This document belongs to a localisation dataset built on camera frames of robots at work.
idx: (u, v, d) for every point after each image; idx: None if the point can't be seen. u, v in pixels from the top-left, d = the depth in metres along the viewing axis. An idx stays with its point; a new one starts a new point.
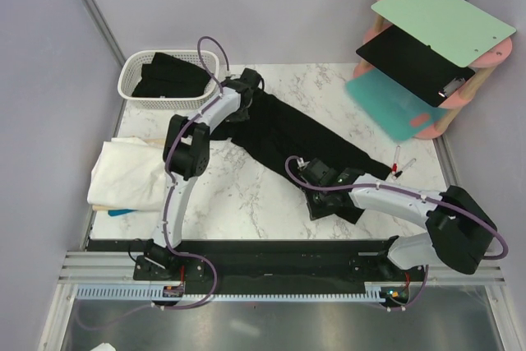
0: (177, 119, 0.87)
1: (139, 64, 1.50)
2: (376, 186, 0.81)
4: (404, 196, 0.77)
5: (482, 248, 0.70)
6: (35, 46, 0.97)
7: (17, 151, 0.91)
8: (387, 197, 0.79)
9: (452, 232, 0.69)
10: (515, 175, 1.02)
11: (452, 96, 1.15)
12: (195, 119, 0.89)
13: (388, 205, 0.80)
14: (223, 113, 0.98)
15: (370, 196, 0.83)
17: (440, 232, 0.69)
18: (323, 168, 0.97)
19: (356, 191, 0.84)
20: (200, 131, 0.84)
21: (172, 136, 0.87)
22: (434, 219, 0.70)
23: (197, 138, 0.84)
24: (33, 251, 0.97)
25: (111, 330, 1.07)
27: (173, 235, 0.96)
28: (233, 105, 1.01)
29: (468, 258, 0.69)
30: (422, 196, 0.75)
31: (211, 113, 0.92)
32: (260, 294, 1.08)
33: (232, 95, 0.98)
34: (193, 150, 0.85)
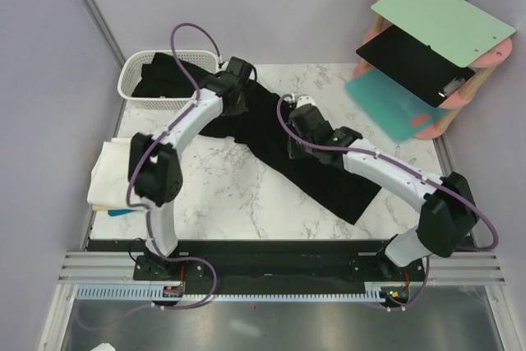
0: (138, 139, 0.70)
1: (139, 64, 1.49)
2: (376, 155, 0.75)
4: (403, 175, 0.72)
5: (461, 235, 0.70)
6: (35, 46, 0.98)
7: (17, 151, 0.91)
8: (385, 173, 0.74)
9: (447, 218, 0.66)
10: (515, 175, 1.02)
11: (452, 96, 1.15)
12: (161, 137, 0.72)
13: (385, 179, 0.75)
14: (200, 122, 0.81)
15: (367, 166, 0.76)
17: (434, 216, 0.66)
18: (320, 120, 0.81)
19: (352, 156, 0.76)
20: (166, 152, 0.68)
21: (133, 159, 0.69)
22: (431, 202, 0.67)
23: (164, 161, 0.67)
24: (33, 251, 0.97)
25: (110, 330, 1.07)
27: (163, 246, 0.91)
28: (215, 109, 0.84)
29: (448, 243, 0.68)
30: (422, 177, 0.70)
31: (182, 128, 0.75)
32: (260, 295, 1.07)
33: (211, 102, 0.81)
34: (160, 177, 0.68)
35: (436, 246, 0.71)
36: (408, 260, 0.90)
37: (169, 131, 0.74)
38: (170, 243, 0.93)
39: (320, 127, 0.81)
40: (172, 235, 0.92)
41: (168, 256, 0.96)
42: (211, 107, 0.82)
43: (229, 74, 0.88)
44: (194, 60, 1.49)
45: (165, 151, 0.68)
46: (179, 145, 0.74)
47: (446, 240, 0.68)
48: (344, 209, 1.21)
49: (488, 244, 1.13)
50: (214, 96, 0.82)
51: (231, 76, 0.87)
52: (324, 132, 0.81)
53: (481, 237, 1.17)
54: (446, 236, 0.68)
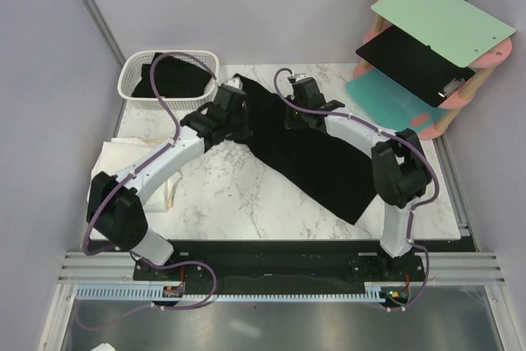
0: (100, 178, 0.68)
1: (139, 64, 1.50)
2: (348, 117, 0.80)
4: (364, 128, 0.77)
5: (411, 188, 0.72)
6: (35, 46, 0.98)
7: (17, 151, 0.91)
8: (351, 128, 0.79)
9: (391, 161, 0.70)
10: (515, 175, 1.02)
11: (452, 96, 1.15)
12: (125, 182, 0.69)
13: (352, 136, 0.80)
14: (175, 163, 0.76)
15: (339, 124, 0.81)
17: (380, 159, 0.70)
18: (315, 91, 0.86)
19: (329, 118, 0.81)
20: (126, 198, 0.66)
21: (93, 200, 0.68)
22: (380, 146, 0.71)
23: (123, 208, 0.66)
24: (33, 251, 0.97)
25: (110, 330, 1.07)
27: (152, 259, 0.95)
28: (196, 150, 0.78)
29: (394, 189, 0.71)
30: (378, 130, 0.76)
31: (149, 171, 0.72)
32: (260, 295, 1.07)
33: (190, 142, 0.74)
34: (118, 223, 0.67)
35: (389, 197, 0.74)
36: (399, 249, 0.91)
37: (136, 173, 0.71)
38: (162, 253, 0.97)
39: (316, 97, 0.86)
40: (162, 246, 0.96)
41: (162, 264, 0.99)
42: (191, 147, 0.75)
43: (217, 108, 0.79)
44: (194, 60, 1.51)
45: (126, 196, 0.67)
46: (145, 190, 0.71)
47: (392, 185, 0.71)
48: (344, 209, 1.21)
49: (488, 244, 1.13)
50: (195, 135, 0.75)
51: (219, 112, 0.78)
52: (318, 102, 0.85)
53: (481, 237, 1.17)
54: (391, 181, 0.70)
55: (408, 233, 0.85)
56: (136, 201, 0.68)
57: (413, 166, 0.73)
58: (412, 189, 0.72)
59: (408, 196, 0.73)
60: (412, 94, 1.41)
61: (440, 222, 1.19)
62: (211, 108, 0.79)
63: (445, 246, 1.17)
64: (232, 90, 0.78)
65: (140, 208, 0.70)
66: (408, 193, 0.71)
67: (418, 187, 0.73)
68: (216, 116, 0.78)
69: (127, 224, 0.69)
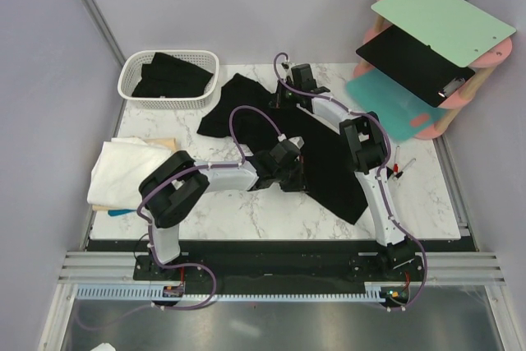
0: (181, 156, 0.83)
1: (139, 64, 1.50)
2: (329, 99, 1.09)
4: (337, 108, 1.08)
5: (370, 157, 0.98)
6: (34, 46, 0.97)
7: (17, 151, 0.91)
8: (329, 108, 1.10)
9: (352, 135, 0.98)
10: (514, 175, 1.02)
11: (452, 95, 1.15)
12: (201, 168, 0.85)
13: (330, 114, 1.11)
14: (233, 181, 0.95)
15: (321, 105, 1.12)
17: (344, 131, 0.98)
18: (308, 76, 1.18)
19: (316, 100, 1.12)
20: (197, 182, 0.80)
21: (165, 173, 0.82)
22: (344, 122, 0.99)
23: (191, 187, 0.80)
24: (33, 251, 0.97)
25: (110, 330, 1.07)
27: (160, 253, 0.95)
28: (246, 182, 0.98)
29: (353, 156, 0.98)
30: (348, 111, 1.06)
31: (219, 173, 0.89)
32: (260, 295, 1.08)
33: (249, 173, 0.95)
34: (177, 199, 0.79)
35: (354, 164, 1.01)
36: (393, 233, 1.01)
37: (210, 168, 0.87)
38: (170, 254, 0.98)
39: (308, 80, 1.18)
40: (172, 247, 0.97)
41: (163, 264, 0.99)
42: (248, 176, 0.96)
43: (270, 159, 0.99)
44: (195, 60, 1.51)
45: (196, 180, 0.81)
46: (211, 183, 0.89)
47: (352, 154, 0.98)
48: (344, 208, 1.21)
49: (489, 244, 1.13)
50: (254, 170, 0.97)
51: (272, 162, 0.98)
52: (310, 85, 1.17)
53: (481, 237, 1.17)
54: (351, 150, 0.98)
55: (388, 209, 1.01)
56: (202, 187, 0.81)
57: (375, 141, 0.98)
58: (369, 159, 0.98)
59: (368, 164, 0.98)
60: (412, 94, 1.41)
61: (440, 222, 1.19)
62: (267, 157, 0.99)
63: (444, 245, 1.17)
64: (288, 150, 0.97)
65: (199, 196, 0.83)
66: (365, 161, 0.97)
67: (376, 157, 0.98)
68: (270, 164, 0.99)
69: (184, 203, 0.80)
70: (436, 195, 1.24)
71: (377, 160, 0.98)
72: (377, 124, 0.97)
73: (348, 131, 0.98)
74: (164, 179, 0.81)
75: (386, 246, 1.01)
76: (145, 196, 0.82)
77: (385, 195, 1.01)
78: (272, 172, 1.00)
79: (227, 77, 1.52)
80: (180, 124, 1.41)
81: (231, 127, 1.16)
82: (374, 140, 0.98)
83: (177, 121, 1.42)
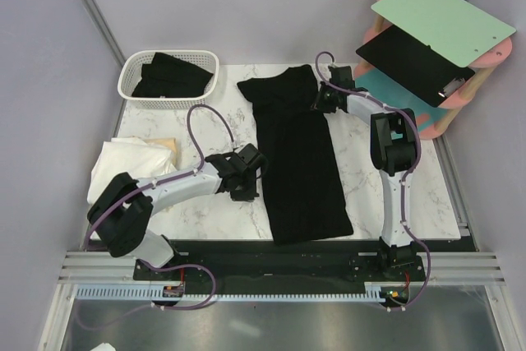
0: (122, 178, 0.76)
1: (139, 64, 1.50)
2: (365, 96, 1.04)
4: (372, 105, 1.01)
5: (400, 156, 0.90)
6: (35, 47, 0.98)
7: (16, 150, 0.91)
8: (362, 105, 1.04)
9: (384, 128, 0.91)
10: (514, 175, 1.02)
11: (452, 96, 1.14)
12: (144, 188, 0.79)
13: (364, 112, 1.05)
14: (190, 191, 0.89)
15: (357, 103, 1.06)
17: (376, 123, 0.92)
18: (347, 76, 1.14)
19: (352, 97, 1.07)
20: (140, 206, 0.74)
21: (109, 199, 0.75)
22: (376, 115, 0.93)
23: (133, 214, 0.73)
24: (33, 251, 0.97)
25: (110, 330, 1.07)
27: (152, 259, 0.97)
28: (209, 186, 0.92)
29: (383, 152, 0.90)
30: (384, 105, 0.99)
31: (168, 187, 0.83)
32: (260, 294, 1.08)
33: (210, 177, 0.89)
34: (122, 226, 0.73)
35: (379, 162, 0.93)
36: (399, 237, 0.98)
37: (156, 185, 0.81)
38: (161, 257, 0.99)
39: (346, 80, 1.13)
40: (161, 250, 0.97)
41: (159, 267, 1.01)
42: (207, 182, 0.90)
43: (239, 159, 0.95)
44: (195, 60, 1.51)
45: (140, 204, 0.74)
46: (158, 203, 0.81)
47: (380, 149, 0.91)
48: (342, 210, 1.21)
49: (489, 244, 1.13)
50: (216, 173, 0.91)
51: (239, 161, 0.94)
52: (348, 84, 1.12)
53: (481, 237, 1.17)
54: (380, 145, 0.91)
55: (403, 213, 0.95)
56: (145, 212, 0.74)
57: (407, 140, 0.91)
58: (398, 159, 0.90)
59: (394, 165, 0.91)
60: (412, 94, 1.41)
61: (440, 222, 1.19)
62: (236, 158, 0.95)
63: (445, 245, 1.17)
64: (257, 153, 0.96)
65: (145, 221, 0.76)
66: (394, 160, 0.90)
67: (407, 157, 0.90)
68: (237, 163, 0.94)
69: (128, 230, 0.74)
70: (436, 194, 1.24)
71: (407, 161, 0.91)
72: (412, 124, 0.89)
73: (379, 123, 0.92)
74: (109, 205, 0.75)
75: (390, 246, 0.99)
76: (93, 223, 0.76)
77: (403, 199, 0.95)
78: (240, 171, 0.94)
79: (227, 77, 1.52)
80: (180, 124, 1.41)
81: (189, 130, 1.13)
82: (408, 139, 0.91)
83: (177, 121, 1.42)
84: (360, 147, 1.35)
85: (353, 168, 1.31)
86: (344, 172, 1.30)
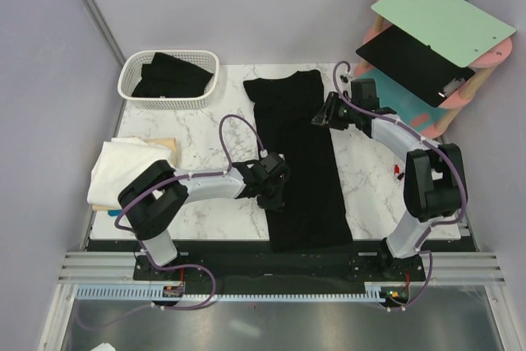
0: (159, 166, 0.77)
1: (139, 64, 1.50)
2: (395, 122, 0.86)
4: (406, 135, 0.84)
5: (444, 204, 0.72)
6: (35, 47, 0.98)
7: (16, 151, 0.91)
8: (394, 133, 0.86)
9: (426, 168, 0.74)
10: (514, 176, 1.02)
11: (452, 95, 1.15)
12: (180, 177, 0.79)
13: (395, 141, 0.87)
14: (216, 191, 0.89)
15: (385, 129, 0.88)
17: (412, 163, 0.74)
18: (371, 93, 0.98)
19: (377, 121, 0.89)
20: (176, 193, 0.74)
21: (144, 183, 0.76)
22: (413, 152, 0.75)
23: (168, 200, 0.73)
24: (33, 251, 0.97)
25: (110, 330, 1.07)
27: (155, 256, 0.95)
28: (233, 189, 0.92)
29: (422, 197, 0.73)
30: (422, 139, 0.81)
31: (201, 182, 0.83)
32: (260, 294, 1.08)
33: (236, 181, 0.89)
34: (154, 210, 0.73)
35: (415, 208, 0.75)
36: (403, 252, 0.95)
37: (191, 177, 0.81)
38: (164, 256, 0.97)
39: (369, 99, 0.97)
40: (165, 250, 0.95)
41: (159, 265, 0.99)
42: (232, 185, 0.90)
43: (261, 167, 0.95)
44: (195, 60, 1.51)
45: (175, 191, 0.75)
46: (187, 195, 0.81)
47: (419, 194, 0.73)
48: (342, 210, 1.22)
49: (489, 244, 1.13)
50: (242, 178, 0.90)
51: (261, 170, 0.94)
52: (371, 103, 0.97)
53: (481, 237, 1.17)
54: (420, 187, 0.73)
55: (417, 242, 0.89)
56: (180, 200, 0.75)
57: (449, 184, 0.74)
58: (440, 208, 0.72)
59: (434, 213, 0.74)
60: (412, 94, 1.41)
61: None
62: (258, 164, 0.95)
63: (444, 245, 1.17)
64: (280, 162, 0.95)
65: (177, 209, 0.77)
66: (435, 208, 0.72)
67: (451, 205, 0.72)
68: (259, 173, 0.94)
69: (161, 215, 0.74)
70: None
71: (450, 208, 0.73)
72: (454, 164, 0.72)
73: (420, 162, 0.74)
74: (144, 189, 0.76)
75: (396, 256, 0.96)
76: (123, 206, 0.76)
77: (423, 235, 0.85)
78: (260, 180, 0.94)
79: (227, 77, 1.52)
80: (180, 124, 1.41)
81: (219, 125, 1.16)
82: (452, 182, 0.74)
83: (177, 121, 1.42)
84: (360, 147, 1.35)
85: (353, 167, 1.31)
86: (344, 172, 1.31)
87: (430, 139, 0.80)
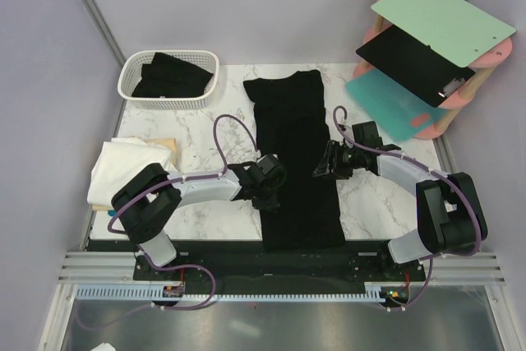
0: (154, 169, 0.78)
1: (139, 64, 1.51)
2: (401, 157, 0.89)
4: (413, 168, 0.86)
5: (461, 237, 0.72)
6: (35, 47, 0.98)
7: (16, 151, 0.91)
8: (402, 167, 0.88)
9: (437, 201, 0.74)
10: (514, 176, 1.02)
11: (452, 96, 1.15)
12: (173, 182, 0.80)
13: (403, 176, 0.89)
14: (211, 192, 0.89)
15: (390, 163, 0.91)
17: (424, 196, 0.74)
18: (372, 133, 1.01)
19: (383, 157, 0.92)
20: (168, 196, 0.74)
21: (137, 187, 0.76)
22: (424, 183, 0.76)
23: (161, 203, 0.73)
24: (33, 251, 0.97)
25: (110, 330, 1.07)
27: (155, 256, 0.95)
28: (228, 192, 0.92)
29: (438, 232, 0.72)
30: (428, 170, 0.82)
31: (196, 184, 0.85)
32: (260, 294, 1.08)
33: (232, 184, 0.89)
34: (147, 214, 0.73)
35: (431, 242, 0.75)
36: (405, 258, 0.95)
37: (185, 180, 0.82)
38: (163, 256, 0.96)
39: (372, 137, 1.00)
40: (165, 250, 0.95)
41: (159, 266, 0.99)
42: (228, 187, 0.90)
43: (258, 169, 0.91)
44: (195, 60, 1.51)
45: (168, 194, 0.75)
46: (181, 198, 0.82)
47: (435, 228, 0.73)
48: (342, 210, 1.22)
49: (489, 244, 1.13)
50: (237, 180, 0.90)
51: (257, 173, 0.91)
52: (376, 142, 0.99)
53: None
54: (436, 222, 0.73)
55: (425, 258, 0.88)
56: (173, 202, 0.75)
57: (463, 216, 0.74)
58: (459, 241, 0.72)
59: (451, 247, 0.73)
60: (412, 94, 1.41)
61: None
62: (254, 167, 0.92)
63: None
64: (277, 164, 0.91)
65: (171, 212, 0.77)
66: (453, 242, 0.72)
67: (468, 237, 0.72)
68: (256, 176, 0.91)
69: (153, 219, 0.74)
70: None
71: (468, 241, 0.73)
72: (465, 196, 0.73)
73: (431, 194, 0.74)
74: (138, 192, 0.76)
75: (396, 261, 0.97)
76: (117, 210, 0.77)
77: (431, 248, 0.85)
78: (256, 182, 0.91)
79: (227, 76, 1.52)
80: (180, 124, 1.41)
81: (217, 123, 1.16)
82: (467, 213, 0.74)
83: (177, 121, 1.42)
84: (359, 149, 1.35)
85: None
86: None
87: (439, 170, 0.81)
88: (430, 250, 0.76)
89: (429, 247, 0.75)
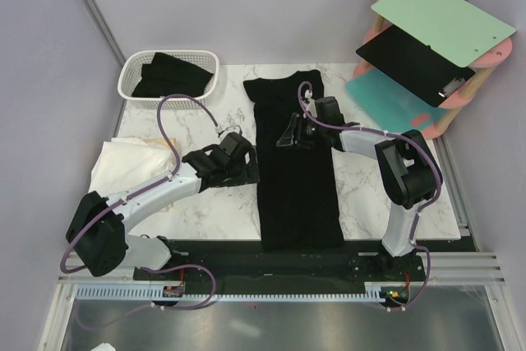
0: (91, 198, 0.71)
1: (139, 64, 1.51)
2: (361, 129, 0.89)
4: (370, 135, 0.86)
5: (420, 185, 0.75)
6: (35, 48, 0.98)
7: (16, 151, 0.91)
8: (362, 138, 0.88)
9: (395, 156, 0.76)
10: (514, 176, 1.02)
11: (452, 95, 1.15)
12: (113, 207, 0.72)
13: (365, 145, 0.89)
14: (169, 196, 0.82)
15: (352, 138, 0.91)
17: (383, 154, 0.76)
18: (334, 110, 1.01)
19: (345, 133, 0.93)
20: (109, 227, 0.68)
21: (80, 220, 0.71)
22: (382, 144, 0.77)
23: (103, 237, 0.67)
24: (33, 251, 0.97)
25: (110, 330, 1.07)
27: (150, 265, 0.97)
28: (191, 187, 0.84)
29: (399, 183, 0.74)
30: (384, 133, 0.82)
31: (141, 200, 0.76)
32: (260, 295, 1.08)
33: (187, 180, 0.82)
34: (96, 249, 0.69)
35: (397, 196, 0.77)
36: (404, 251, 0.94)
37: (126, 200, 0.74)
38: (155, 260, 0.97)
39: (334, 116, 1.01)
40: (158, 252, 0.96)
41: (158, 268, 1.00)
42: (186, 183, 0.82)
43: (221, 150, 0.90)
44: (195, 60, 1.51)
45: (110, 223, 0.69)
46: (131, 219, 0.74)
47: (396, 182, 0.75)
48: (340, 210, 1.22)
49: (489, 244, 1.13)
50: (194, 174, 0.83)
51: (221, 155, 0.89)
52: (336, 120, 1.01)
53: (481, 237, 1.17)
54: (396, 176, 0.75)
55: (412, 233, 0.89)
56: (118, 232, 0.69)
57: (422, 167, 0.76)
58: (419, 187, 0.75)
59: (415, 197, 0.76)
60: (412, 94, 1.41)
61: (440, 222, 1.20)
62: (217, 150, 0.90)
63: (445, 245, 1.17)
64: (240, 141, 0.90)
65: (121, 241, 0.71)
66: (416, 190, 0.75)
67: (427, 186, 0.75)
68: (219, 158, 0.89)
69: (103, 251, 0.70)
70: None
71: (428, 188, 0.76)
72: (421, 148, 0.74)
73: (389, 152, 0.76)
74: (83, 224, 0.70)
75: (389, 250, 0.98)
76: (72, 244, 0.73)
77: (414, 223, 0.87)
78: (221, 166, 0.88)
79: (227, 76, 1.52)
80: (180, 124, 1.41)
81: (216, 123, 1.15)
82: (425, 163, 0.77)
83: (177, 121, 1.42)
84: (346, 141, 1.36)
85: (352, 167, 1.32)
86: (345, 173, 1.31)
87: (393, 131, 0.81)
88: (397, 202, 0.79)
89: (395, 199, 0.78)
